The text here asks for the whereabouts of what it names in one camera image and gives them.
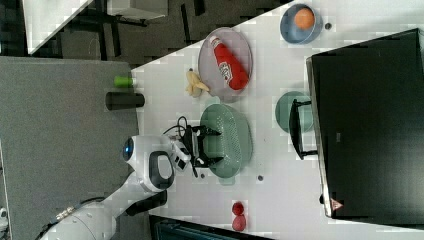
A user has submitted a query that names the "yellow plush banana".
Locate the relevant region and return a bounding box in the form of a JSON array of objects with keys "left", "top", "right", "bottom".
[{"left": 186, "top": 68, "right": 210, "bottom": 98}]

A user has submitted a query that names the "green mug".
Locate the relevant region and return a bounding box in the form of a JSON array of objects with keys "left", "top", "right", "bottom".
[{"left": 275, "top": 91, "right": 313, "bottom": 133}]

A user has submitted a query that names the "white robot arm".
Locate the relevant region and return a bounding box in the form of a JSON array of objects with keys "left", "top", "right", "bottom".
[{"left": 36, "top": 125, "right": 221, "bottom": 240}]

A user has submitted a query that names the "black cylinder holder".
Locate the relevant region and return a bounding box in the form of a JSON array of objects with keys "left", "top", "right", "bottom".
[{"left": 126, "top": 191, "right": 167, "bottom": 216}]

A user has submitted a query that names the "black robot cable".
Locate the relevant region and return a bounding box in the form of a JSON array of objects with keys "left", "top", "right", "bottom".
[{"left": 162, "top": 115, "right": 189, "bottom": 138}]

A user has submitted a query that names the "blue bowl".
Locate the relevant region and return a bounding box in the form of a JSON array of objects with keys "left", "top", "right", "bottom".
[{"left": 280, "top": 4, "right": 323, "bottom": 44}]

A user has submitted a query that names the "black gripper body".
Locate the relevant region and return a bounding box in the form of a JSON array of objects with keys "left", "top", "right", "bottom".
[{"left": 183, "top": 125, "right": 204, "bottom": 167}]

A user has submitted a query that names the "red plush ketchup bottle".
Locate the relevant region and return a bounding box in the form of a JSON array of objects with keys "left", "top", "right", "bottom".
[{"left": 209, "top": 36, "right": 249, "bottom": 91}]

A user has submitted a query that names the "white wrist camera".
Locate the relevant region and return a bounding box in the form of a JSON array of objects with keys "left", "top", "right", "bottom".
[{"left": 173, "top": 140, "right": 191, "bottom": 171}]

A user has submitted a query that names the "black cylinder far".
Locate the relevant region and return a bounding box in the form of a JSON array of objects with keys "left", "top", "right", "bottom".
[{"left": 105, "top": 92, "right": 145, "bottom": 111}]

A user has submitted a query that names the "red plush strawberry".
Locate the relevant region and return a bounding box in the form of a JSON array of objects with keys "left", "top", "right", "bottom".
[{"left": 232, "top": 202, "right": 247, "bottom": 232}]

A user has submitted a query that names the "orange ball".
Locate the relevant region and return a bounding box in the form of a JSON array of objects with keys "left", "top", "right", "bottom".
[{"left": 294, "top": 8, "right": 315, "bottom": 30}]

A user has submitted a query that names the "green plastic strainer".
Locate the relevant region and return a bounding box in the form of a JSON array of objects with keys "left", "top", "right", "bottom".
[{"left": 200, "top": 97, "right": 253, "bottom": 186}]

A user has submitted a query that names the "grey round plate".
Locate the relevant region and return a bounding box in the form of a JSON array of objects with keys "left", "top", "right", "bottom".
[{"left": 198, "top": 27, "right": 253, "bottom": 103}]

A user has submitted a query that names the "green bottle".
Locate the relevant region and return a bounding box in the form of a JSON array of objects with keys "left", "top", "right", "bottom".
[{"left": 114, "top": 76, "right": 136, "bottom": 88}]

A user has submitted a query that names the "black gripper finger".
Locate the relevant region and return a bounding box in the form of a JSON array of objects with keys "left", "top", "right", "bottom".
[
  {"left": 200, "top": 125, "right": 220, "bottom": 136},
  {"left": 198, "top": 157, "right": 222, "bottom": 168}
]

